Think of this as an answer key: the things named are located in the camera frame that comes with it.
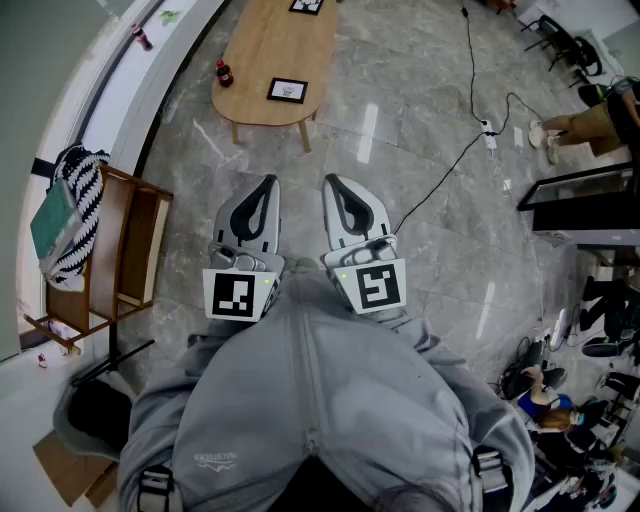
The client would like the black power cable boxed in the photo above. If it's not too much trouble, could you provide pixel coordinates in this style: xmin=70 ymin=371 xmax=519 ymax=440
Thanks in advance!
xmin=492 ymin=91 xmax=544 ymax=136
xmin=392 ymin=129 xmax=489 ymax=236
xmin=459 ymin=0 xmax=489 ymax=126

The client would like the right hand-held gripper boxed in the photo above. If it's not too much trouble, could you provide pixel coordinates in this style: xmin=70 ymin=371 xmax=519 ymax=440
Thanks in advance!
xmin=319 ymin=173 xmax=408 ymax=316

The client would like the white desk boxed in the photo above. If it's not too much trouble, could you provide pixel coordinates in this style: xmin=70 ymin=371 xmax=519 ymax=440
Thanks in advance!
xmin=517 ymin=0 xmax=640 ymax=86

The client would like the person's left forearm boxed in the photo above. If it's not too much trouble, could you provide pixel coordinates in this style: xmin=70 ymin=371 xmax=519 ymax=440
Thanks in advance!
xmin=182 ymin=299 xmax=286 ymax=386

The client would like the person's grey hoodie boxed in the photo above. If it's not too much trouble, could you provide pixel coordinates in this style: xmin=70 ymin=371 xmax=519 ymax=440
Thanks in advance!
xmin=117 ymin=257 xmax=536 ymax=512

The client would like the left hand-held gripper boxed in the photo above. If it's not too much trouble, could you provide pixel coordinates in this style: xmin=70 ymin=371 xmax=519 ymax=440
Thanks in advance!
xmin=202 ymin=173 xmax=286 ymax=323

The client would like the grey harness strap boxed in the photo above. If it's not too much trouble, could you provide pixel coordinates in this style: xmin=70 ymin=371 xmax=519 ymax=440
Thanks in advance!
xmin=137 ymin=464 xmax=176 ymax=512
xmin=472 ymin=446 xmax=514 ymax=496

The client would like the black green bag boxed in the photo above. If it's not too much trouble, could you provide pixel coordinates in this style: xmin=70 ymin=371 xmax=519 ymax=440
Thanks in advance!
xmin=577 ymin=82 xmax=614 ymax=109

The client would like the person's right forearm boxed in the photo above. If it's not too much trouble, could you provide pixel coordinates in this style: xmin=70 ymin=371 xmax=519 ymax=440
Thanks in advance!
xmin=349 ymin=304 xmax=471 ymax=371

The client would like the black framed screen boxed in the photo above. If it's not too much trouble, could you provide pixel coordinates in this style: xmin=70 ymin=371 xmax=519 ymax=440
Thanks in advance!
xmin=517 ymin=162 xmax=640 ymax=246

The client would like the small black picture frame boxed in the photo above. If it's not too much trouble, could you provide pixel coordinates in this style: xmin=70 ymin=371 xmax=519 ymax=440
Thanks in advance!
xmin=266 ymin=77 xmax=310 ymax=105

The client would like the black metal chair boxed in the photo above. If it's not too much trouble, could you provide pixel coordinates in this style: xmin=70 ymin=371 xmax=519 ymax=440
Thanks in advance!
xmin=522 ymin=14 xmax=576 ymax=71
xmin=549 ymin=34 xmax=606 ymax=89

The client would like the black tripod stand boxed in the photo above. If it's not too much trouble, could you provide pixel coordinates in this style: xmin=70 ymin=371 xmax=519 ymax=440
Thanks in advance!
xmin=69 ymin=319 xmax=156 ymax=386

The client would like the green box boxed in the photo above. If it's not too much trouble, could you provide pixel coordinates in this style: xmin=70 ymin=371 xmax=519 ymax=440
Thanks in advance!
xmin=29 ymin=178 xmax=84 ymax=261

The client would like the wooden side shelf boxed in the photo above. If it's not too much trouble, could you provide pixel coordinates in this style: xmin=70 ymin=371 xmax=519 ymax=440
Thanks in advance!
xmin=23 ymin=162 xmax=174 ymax=351

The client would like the wooden coffee table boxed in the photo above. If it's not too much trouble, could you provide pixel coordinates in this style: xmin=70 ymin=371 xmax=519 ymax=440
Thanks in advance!
xmin=210 ymin=0 xmax=340 ymax=154

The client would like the white window sill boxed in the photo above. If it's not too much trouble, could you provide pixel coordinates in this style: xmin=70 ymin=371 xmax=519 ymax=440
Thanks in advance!
xmin=19 ymin=0 xmax=236 ymax=351

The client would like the grey bin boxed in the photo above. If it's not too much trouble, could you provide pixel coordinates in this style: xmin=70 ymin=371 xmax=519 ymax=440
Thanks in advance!
xmin=52 ymin=372 xmax=139 ymax=464

